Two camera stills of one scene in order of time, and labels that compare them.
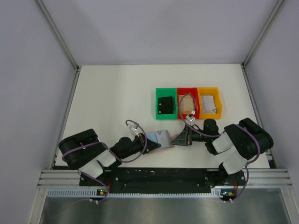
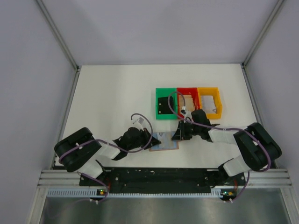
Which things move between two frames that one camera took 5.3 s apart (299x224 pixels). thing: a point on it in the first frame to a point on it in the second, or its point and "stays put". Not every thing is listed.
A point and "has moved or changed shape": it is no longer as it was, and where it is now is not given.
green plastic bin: [162, 92] stays put
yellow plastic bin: [213, 91] stays put
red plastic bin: [181, 91] stays put
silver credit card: [152, 136] has moved or changed shape
